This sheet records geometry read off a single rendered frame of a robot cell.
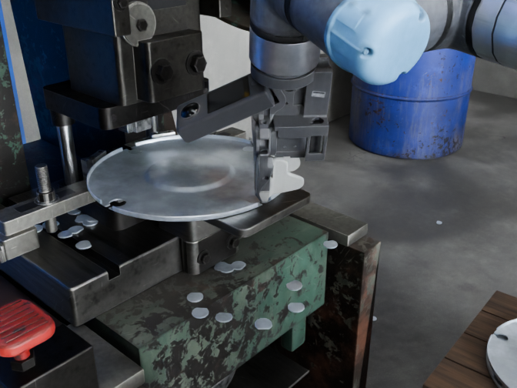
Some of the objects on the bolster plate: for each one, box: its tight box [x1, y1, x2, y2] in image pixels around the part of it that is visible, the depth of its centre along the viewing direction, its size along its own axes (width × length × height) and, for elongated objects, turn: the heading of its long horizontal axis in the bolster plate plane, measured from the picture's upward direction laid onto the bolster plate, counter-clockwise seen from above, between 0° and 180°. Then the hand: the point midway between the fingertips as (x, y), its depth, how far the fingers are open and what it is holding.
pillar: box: [56, 125, 80, 186], centre depth 93 cm, size 2×2×14 cm
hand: (258, 194), depth 79 cm, fingers closed
